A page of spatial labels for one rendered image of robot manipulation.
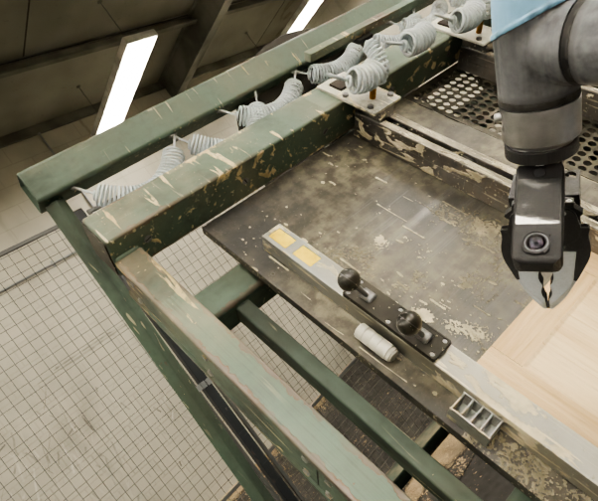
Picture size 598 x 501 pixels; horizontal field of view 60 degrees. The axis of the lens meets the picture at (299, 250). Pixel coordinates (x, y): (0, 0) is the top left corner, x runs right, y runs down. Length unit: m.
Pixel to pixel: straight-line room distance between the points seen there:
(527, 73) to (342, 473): 0.55
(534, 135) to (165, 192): 0.76
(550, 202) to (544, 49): 0.15
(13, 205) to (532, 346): 5.39
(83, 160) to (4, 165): 4.55
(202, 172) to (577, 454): 0.84
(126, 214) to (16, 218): 4.77
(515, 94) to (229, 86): 1.28
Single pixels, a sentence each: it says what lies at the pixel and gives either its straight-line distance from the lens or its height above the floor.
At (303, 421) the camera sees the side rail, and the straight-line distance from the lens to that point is 0.81.
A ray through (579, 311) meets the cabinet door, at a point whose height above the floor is 1.23.
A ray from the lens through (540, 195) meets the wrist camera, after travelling 0.58.
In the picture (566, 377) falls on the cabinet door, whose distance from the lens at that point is 0.96.
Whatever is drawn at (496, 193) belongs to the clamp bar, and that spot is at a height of 1.45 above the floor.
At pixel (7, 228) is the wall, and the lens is 5.79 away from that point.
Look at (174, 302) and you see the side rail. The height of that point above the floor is 1.66.
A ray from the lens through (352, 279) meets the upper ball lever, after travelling 0.82.
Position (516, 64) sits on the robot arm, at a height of 1.63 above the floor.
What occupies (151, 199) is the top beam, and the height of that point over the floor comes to 1.87.
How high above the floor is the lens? 1.61
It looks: 1 degrees down
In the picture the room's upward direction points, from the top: 36 degrees counter-clockwise
